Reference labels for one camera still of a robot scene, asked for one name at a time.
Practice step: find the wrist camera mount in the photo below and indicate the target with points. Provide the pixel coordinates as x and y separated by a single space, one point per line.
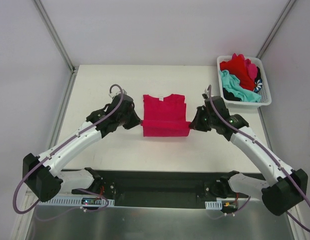
113 94
207 95

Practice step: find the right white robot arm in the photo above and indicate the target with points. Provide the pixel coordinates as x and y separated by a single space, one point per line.
281 188

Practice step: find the black white patterned garment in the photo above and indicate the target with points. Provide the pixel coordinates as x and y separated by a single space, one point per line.
258 85

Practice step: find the black t shirt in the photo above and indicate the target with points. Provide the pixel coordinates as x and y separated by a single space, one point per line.
230 96

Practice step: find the magenta pink t shirt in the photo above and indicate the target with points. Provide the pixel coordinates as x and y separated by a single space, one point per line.
165 116

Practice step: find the red t shirt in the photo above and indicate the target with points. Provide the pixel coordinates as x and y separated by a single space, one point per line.
236 66

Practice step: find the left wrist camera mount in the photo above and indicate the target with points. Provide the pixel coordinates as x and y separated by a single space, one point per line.
113 94

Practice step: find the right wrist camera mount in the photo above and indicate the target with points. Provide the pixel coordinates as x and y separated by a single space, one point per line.
207 95

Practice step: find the right aluminium frame post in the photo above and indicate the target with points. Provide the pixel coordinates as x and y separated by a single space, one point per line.
290 4

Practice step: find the left aluminium frame post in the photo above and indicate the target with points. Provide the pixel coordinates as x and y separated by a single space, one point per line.
54 34

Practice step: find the white plastic laundry basket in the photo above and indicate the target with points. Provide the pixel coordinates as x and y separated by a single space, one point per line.
264 92

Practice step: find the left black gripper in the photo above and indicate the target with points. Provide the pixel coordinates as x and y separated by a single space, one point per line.
130 118

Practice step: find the white cable duct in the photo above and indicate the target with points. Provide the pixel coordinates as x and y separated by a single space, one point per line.
78 201
220 204

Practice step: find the left white cable duct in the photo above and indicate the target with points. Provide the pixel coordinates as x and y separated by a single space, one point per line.
78 201

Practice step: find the teal t shirt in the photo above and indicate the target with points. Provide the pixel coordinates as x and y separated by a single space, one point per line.
232 84

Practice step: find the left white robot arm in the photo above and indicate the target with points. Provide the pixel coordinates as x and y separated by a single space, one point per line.
43 173

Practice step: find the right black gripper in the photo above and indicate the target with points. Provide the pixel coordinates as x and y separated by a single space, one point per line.
200 120

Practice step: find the aluminium frame post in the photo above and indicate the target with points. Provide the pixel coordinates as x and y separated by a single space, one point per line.
290 4
54 34

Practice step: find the right white cable duct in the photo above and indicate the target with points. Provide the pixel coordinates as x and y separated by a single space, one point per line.
220 204

